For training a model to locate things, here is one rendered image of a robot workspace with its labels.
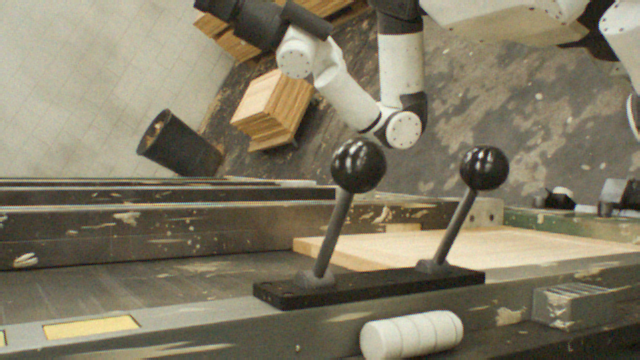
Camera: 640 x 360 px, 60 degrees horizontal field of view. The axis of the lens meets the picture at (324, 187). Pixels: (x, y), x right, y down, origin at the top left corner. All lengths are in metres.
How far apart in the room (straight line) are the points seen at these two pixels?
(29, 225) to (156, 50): 5.87
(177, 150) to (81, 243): 4.43
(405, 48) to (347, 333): 0.78
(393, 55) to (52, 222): 0.69
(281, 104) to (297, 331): 3.73
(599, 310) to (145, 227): 0.54
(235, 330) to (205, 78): 6.38
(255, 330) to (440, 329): 0.14
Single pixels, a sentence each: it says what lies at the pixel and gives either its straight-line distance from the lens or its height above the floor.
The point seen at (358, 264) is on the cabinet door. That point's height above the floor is 1.30.
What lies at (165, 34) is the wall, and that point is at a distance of 6.67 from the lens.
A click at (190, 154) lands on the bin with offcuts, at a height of 0.29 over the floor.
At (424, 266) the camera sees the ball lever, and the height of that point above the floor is 1.41.
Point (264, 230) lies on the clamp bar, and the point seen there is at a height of 1.36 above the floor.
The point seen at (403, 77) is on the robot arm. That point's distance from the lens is 1.13.
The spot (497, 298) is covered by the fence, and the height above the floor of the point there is 1.34.
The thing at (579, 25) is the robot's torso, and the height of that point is 1.13.
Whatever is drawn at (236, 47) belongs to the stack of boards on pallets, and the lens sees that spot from 5.99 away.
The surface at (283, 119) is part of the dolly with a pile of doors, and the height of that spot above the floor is 0.24.
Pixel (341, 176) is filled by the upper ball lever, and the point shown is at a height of 1.56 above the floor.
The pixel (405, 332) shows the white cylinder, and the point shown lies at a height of 1.45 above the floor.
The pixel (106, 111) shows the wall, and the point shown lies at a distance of 6.21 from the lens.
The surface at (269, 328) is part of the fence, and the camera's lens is 0.38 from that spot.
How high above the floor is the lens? 1.73
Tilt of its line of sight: 29 degrees down
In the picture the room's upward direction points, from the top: 55 degrees counter-clockwise
